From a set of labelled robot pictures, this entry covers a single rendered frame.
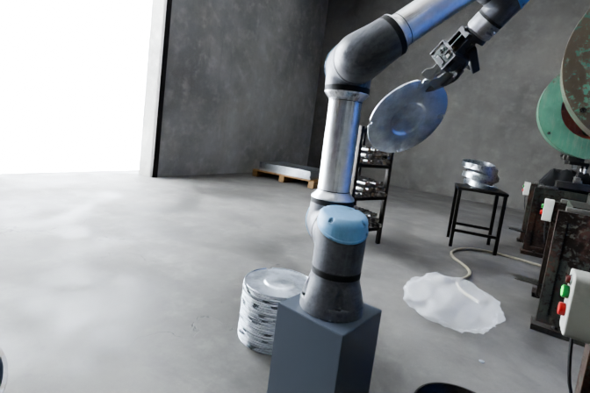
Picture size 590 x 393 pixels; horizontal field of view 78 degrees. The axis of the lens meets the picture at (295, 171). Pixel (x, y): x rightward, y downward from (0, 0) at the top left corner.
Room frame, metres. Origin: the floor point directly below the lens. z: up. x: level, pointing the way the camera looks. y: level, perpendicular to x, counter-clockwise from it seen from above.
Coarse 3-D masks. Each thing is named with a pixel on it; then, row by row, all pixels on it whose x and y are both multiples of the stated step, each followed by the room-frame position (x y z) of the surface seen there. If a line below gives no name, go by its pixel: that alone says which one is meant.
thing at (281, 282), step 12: (252, 276) 1.46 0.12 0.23; (264, 276) 1.48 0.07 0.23; (276, 276) 1.48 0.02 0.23; (288, 276) 1.51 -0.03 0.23; (300, 276) 1.53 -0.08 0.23; (252, 288) 1.36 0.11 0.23; (264, 288) 1.37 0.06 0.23; (276, 288) 1.38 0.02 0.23; (288, 288) 1.39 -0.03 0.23; (300, 288) 1.41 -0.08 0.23
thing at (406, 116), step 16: (416, 80) 1.15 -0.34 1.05; (400, 96) 1.17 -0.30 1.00; (416, 96) 1.19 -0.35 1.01; (432, 96) 1.21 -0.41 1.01; (384, 112) 1.19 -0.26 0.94; (400, 112) 1.22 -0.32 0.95; (416, 112) 1.24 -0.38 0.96; (432, 112) 1.26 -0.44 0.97; (368, 128) 1.21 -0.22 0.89; (384, 128) 1.23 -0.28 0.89; (400, 128) 1.26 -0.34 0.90; (416, 128) 1.28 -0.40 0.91; (432, 128) 1.31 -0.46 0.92; (384, 144) 1.28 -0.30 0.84; (400, 144) 1.31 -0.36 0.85; (416, 144) 1.33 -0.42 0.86
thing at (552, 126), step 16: (544, 96) 3.18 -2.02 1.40; (560, 96) 3.13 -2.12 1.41; (544, 112) 3.17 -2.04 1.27; (560, 112) 3.12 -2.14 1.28; (544, 128) 3.16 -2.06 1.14; (560, 128) 3.11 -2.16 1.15; (576, 128) 3.12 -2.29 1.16; (560, 144) 3.10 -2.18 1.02; (576, 144) 3.05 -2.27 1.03; (576, 160) 3.36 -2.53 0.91; (576, 176) 3.27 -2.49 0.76; (528, 192) 3.74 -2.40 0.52; (544, 192) 3.28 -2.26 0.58; (560, 192) 3.23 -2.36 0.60; (576, 192) 3.24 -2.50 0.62; (528, 208) 3.74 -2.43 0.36; (528, 224) 3.32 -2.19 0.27; (528, 240) 3.31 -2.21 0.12
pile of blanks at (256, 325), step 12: (252, 300) 1.33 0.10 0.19; (264, 300) 1.30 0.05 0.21; (276, 300) 1.30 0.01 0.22; (240, 312) 1.42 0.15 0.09; (252, 312) 1.32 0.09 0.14; (264, 312) 1.30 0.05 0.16; (276, 312) 1.30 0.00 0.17; (240, 324) 1.39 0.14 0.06; (252, 324) 1.32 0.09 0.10; (264, 324) 1.30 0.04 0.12; (240, 336) 1.37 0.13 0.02; (252, 336) 1.32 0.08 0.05; (264, 336) 1.31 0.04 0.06; (264, 348) 1.30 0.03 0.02
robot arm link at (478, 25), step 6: (474, 18) 1.03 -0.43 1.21; (480, 18) 1.02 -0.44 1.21; (468, 24) 1.05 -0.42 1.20; (474, 24) 1.03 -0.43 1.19; (480, 24) 1.02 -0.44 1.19; (486, 24) 1.01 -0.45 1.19; (474, 30) 1.03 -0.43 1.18; (480, 30) 1.02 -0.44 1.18; (486, 30) 1.01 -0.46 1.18; (492, 30) 1.02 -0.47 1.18; (498, 30) 1.02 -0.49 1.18; (480, 36) 1.03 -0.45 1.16; (486, 36) 1.03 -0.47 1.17; (492, 36) 1.03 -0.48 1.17
